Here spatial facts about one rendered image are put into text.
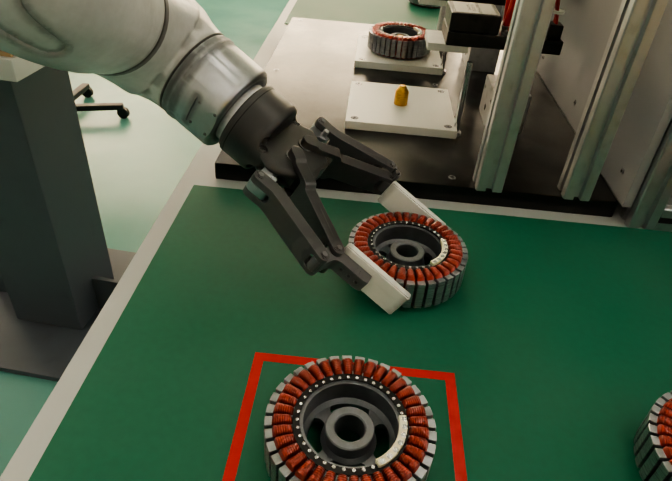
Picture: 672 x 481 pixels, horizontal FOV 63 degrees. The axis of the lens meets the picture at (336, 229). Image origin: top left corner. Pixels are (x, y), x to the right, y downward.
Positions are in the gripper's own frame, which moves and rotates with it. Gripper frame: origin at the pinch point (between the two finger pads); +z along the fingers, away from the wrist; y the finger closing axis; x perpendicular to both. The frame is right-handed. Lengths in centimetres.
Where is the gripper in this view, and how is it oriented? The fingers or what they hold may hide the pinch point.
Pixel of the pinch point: (405, 254)
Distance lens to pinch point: 53.1
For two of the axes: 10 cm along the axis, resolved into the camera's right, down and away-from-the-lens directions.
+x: 5.1, -5.6, -6.5
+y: -4.0, 5.2, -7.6
